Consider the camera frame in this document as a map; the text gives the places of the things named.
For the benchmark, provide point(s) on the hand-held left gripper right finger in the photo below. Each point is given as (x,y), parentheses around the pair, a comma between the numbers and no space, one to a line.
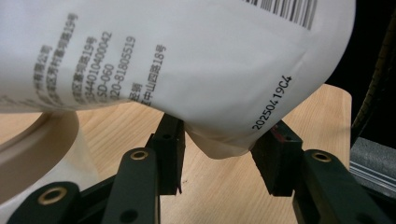
(278,158)

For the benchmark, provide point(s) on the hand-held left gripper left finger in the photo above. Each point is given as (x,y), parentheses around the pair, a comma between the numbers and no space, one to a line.
(171,155)

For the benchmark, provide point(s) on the white and blue pouch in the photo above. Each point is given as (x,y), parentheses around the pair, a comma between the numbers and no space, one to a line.
(186,62)

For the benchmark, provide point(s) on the clear glass cup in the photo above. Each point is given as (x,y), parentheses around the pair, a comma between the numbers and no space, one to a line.
(31,149)

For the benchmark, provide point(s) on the metal floor rail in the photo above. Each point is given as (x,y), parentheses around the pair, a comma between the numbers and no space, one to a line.
(373,174)

